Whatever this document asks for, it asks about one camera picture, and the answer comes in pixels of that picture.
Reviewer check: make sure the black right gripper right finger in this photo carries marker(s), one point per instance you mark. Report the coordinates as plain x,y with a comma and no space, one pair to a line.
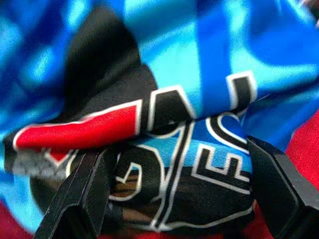
281,189

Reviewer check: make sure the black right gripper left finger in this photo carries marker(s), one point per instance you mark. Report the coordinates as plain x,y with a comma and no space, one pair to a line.
79,199

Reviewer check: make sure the blue jersey with black letters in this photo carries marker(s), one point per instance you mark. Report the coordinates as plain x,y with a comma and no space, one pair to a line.
174,74

